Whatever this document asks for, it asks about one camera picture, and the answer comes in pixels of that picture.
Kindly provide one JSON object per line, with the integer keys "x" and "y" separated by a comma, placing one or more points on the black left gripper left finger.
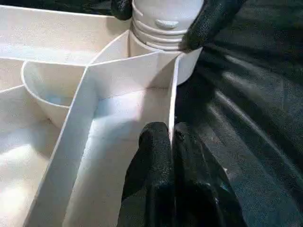
{"x": 150, "y": 179}

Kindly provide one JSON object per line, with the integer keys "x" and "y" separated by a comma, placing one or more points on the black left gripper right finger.
{"x": 201, "y": 189}

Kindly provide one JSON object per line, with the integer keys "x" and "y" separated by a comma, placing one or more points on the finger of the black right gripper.
{"x": 122, "y": 8}
{"x": 210, "y": 21}

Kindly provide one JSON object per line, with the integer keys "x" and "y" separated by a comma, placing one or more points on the white plastic table leg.
{"x": 163, "y": 21}

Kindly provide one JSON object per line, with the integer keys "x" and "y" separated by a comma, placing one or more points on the white plastic table top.
{"x": 71, "y": 61}

